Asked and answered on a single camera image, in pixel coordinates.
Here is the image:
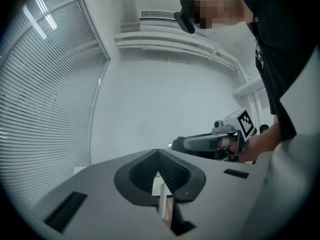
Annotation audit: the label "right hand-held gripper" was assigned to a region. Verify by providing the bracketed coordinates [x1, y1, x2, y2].
[171, 107, 258, 163]

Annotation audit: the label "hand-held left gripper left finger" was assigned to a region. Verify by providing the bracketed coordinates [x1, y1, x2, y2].
[32, 148, 180, 240]

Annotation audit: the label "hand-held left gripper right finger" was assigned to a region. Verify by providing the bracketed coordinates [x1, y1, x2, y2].
[157, 148, 266, 240]

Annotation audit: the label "person's right forearm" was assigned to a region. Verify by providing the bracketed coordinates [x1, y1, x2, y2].
[238, 122, 282, 164]

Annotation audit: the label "person's right hand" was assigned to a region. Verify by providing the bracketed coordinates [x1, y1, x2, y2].
[217, 136, 241, 157]

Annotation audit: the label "white ceiling pipes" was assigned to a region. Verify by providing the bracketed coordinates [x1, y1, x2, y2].
[113, 30, 266, 99]

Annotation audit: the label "window blinds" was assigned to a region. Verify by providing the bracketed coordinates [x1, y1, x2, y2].
[0, 0, 111, 210]

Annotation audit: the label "white air vent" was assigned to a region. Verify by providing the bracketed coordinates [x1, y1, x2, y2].
[139, 9, 177, 22]

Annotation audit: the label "person's head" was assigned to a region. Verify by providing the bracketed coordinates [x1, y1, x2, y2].
[179, 0, 254, 30]

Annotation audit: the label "person's black shirt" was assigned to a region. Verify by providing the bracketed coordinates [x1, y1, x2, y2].
[234, 0, 320, 143]

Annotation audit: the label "black head-worn camera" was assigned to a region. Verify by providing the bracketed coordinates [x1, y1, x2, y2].
[173, 10, 196, 35]

